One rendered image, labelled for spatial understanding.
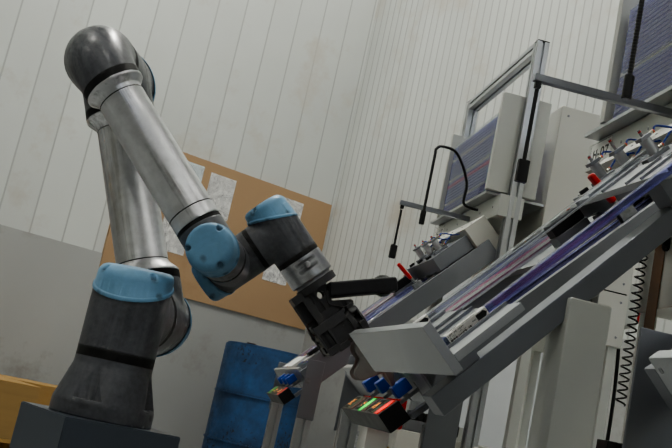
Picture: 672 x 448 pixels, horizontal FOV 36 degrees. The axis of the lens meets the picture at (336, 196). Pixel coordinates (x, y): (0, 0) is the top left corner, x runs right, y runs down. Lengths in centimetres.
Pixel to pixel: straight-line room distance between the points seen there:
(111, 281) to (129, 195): 22
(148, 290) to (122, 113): 28
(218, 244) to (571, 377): 53
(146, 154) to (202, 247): 18
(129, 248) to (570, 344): 73
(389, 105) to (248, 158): 113
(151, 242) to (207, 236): 20
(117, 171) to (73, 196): 509
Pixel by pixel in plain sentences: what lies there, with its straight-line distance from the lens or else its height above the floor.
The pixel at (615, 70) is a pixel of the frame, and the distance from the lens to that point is 245.
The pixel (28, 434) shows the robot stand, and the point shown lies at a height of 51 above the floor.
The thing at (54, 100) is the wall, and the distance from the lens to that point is 682.
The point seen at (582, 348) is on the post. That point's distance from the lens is 136.
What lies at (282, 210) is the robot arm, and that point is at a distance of 165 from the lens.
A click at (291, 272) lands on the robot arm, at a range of 165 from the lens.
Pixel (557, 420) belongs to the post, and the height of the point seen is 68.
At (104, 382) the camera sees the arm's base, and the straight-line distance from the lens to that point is 151.
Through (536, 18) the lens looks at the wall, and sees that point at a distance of 680.
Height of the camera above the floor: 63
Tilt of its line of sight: 12 degrees up
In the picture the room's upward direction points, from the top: 12 degrees clockwise
